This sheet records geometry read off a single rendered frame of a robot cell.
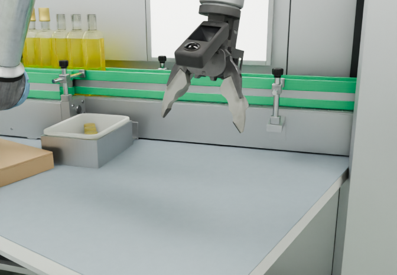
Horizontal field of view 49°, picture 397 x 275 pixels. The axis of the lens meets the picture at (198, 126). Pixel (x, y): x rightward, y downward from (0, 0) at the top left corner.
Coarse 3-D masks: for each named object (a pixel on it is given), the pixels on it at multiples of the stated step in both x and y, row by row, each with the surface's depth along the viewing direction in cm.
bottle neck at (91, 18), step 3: (87, 15) 140; (90, 15) 140; (93, 15) 140; (87, 18) 141; (90, 18) 140; (93, 18) 140; (87, 21) 141; (90, 21) 140; (93, 21) 141; (87, 24) 141; (90, 24) 141; (93, 24) 141; (90, 27) 141; (93, 27) 141; (96, 27) 142
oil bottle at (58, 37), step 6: (60, 30) 144; (66, 30) 145; (54, 36) 144; (60, 36) 143; (66, 36) 144; (54, 42) 144; (60, 42) 144; (66, 42) 144; (54, 48) 145; (60, 48) 144; (66, 48) 144; (54, 54) 146; (60, 54) 145; (66, 54) 145; (54, 60) 146; (54, 66) 147
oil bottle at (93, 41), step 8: (88, 32) 140; (96, 32) 141; (88, 40) 141; (96, 40) 140; (88, 48) 141; (96, 48) 141; (104, 48) 145; (88, 56) 142; (96, 56) 142; (104, 56) 146; (88, 64) 143; (96, 64) 142; (104, 64) 146
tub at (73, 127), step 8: (64, 120) 128; (72, 120) 131; (80, 120) 135; (88, 120) 137; (96, 120) 136; (104, 120) 135; (112, 120) 135; (120, 120) 134; (128, 120) 131; (48, 128) 120; (56, 128) 123; (64, 128) 127; (72, 128) 131; (80, 128) 135; (96, 128) 136; (104, 128) 136; (112, 128) 121; (64, 136) 117; (72, 136) 115; (80, 136) 114; (88, 136) 114; (96, 136) 114
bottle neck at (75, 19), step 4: (72, 16) 142; (76, 16) 141; (80, 16) 143; (72, 20) 142; (76, 20) 142; (80, 20) 143; (72, 24) 143; (76, 24) 142; (80, 24) 143; (72, 28) 143; (76, 28) 143; (80, 28) 144
